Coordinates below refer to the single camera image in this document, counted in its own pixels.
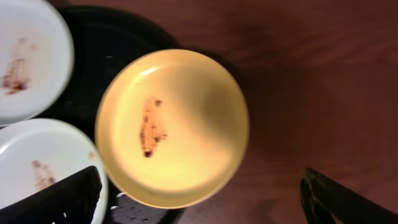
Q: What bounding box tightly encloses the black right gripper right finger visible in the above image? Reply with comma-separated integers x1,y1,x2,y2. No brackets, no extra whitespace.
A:
300,168,397,223

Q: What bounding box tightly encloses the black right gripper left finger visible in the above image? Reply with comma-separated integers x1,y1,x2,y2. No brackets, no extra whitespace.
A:
1,166,102,224

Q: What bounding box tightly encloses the mint green plate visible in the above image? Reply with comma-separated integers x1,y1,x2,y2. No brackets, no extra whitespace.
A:
1,118,108,223
1,0,75,126

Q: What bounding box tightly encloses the yellow plate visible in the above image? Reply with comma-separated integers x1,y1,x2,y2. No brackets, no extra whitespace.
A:
95,49,249,208

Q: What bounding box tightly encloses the black round serving tray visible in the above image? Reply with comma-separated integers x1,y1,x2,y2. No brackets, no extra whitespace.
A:
37,6,187,224

